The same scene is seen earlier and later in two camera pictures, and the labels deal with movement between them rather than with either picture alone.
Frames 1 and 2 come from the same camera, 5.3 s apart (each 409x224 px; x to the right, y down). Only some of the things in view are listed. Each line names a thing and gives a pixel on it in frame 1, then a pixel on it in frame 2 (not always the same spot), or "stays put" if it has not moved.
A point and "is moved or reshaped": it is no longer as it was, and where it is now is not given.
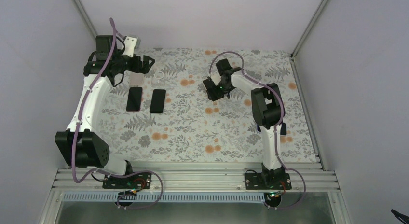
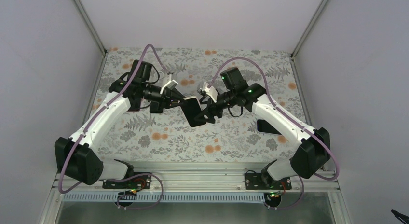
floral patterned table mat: [165, 115] stays put
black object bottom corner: [405, 217] stays put
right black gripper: [231, 89] to [210, 106]
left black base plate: [136, 181] stays put
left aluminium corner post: [81, 9] stays put
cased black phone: [157, 103] stays put
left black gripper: [144, 67] to [168, 94]
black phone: [134, 100] stays put
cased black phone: [214, 92] is moved or reshaped
